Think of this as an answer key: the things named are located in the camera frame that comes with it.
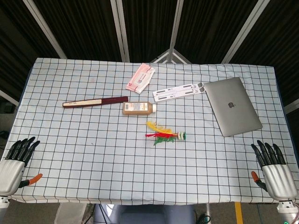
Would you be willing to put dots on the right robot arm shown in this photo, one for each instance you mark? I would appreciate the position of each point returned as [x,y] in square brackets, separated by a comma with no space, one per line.
[288,211]

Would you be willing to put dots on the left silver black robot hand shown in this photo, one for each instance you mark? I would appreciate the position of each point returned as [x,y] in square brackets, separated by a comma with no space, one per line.
[10,172]

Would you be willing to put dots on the silver frame post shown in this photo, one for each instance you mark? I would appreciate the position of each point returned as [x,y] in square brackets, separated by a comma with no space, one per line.
[120,30]
[44,28]
[174,28]
[243,31]

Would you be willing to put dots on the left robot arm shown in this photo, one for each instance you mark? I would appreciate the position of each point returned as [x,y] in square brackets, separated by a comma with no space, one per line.
[2,210]

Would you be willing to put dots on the dark red folded fan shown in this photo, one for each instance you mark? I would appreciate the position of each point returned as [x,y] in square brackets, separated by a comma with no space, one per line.
[93,102]

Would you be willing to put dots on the silver triangular frame brace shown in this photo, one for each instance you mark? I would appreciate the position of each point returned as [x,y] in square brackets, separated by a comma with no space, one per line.
[171,56]

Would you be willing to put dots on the colourful feather shuttlecock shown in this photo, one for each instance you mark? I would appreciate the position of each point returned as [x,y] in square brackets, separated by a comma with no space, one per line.
[180,136]

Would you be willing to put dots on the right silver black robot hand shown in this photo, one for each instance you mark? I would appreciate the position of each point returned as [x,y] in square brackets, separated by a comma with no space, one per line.
[279,179]

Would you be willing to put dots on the brown liquid plastic bottle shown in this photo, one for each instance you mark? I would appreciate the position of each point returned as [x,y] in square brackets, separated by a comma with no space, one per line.
[136,109]

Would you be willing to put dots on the pink wet wipes pack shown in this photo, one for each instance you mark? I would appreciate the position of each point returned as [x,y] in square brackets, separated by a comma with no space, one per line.
[140,79]

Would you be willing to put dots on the blue checked tablecloth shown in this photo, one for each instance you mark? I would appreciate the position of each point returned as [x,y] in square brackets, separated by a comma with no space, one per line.
[98,151]

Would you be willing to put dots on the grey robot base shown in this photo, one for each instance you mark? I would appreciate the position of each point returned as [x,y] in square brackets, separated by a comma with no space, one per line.
[144,214]

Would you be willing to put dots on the grey closed laptop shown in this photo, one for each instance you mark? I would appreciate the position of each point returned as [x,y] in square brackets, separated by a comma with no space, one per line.
[233,107]

